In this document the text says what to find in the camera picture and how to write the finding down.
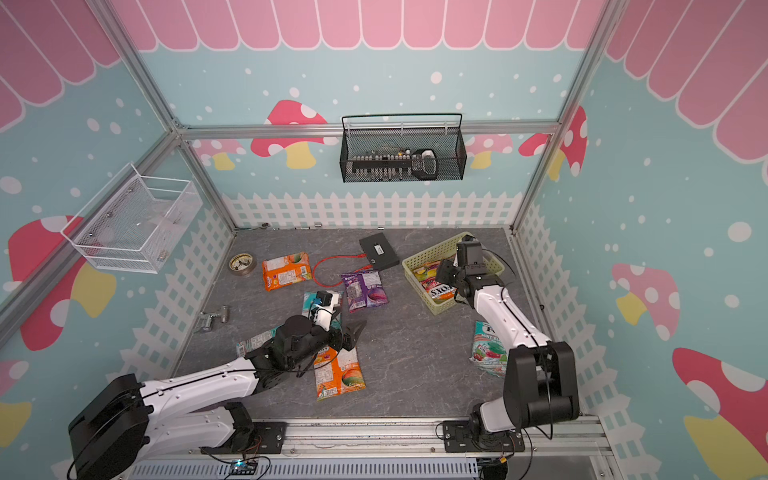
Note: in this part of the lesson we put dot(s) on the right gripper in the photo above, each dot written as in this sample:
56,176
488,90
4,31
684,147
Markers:
443,269

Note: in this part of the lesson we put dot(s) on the orange Fox's fruits candy bag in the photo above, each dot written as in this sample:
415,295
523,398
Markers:
426,275

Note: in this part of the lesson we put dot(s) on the teal Fox's candy bag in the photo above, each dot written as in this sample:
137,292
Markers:
487,353

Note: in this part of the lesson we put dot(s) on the metal fitting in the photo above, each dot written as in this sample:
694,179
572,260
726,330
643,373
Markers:
207,320

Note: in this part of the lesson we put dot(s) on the green circuit board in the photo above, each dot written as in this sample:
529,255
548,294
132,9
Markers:
245,468

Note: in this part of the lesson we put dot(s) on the orange candy bag far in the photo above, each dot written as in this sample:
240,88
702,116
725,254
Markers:
286,270

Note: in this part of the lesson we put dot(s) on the teal candy bag left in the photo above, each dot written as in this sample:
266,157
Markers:
253,343

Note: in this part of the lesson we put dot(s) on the white wire wall basket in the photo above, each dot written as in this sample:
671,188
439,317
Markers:
134,222

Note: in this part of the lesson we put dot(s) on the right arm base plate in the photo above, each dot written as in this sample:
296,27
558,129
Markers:
468,436

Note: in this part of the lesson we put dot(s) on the teal mint candy bag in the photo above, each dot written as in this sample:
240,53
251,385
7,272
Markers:
308,303

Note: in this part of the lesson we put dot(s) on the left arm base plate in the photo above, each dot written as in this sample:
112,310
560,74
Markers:
258,438

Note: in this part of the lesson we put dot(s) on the black wire wall basket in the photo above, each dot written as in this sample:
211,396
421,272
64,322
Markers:
408,147

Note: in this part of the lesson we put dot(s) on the green plastic basket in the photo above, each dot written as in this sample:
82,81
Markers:
447,249

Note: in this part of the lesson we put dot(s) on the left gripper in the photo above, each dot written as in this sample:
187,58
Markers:
349,340

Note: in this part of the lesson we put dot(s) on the orange mango candy bag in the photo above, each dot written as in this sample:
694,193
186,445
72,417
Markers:
337,373

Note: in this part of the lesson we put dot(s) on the aluminium front rail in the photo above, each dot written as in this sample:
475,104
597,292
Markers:
400,448

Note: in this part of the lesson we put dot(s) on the purple candy bag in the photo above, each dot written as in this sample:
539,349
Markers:
364,289

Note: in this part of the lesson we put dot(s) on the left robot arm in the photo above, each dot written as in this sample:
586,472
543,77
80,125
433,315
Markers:
130,420

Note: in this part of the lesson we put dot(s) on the black box device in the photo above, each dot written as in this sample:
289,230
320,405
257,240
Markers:
379,252

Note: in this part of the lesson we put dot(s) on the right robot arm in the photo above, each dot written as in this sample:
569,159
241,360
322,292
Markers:
540,382

